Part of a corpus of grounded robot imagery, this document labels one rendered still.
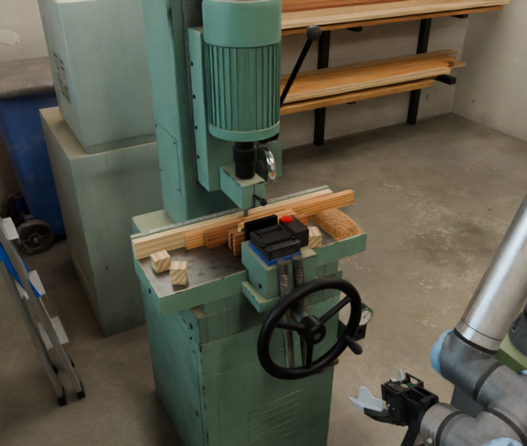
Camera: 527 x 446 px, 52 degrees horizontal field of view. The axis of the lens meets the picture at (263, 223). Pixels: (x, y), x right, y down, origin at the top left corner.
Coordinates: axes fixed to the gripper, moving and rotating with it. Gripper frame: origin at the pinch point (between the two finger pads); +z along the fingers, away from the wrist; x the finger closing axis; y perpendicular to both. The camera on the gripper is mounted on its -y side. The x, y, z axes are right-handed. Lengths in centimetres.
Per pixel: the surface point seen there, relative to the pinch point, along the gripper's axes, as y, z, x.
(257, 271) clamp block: 29.6, 19.0, 14.9
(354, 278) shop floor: -28, 130, -87
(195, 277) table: 29.7, 28.0, 27.4
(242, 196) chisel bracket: 46, 31, 10
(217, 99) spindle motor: 70, 25, 15
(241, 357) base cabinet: 2.1, 34.5, 17.1
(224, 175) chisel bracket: 51, 40, 11
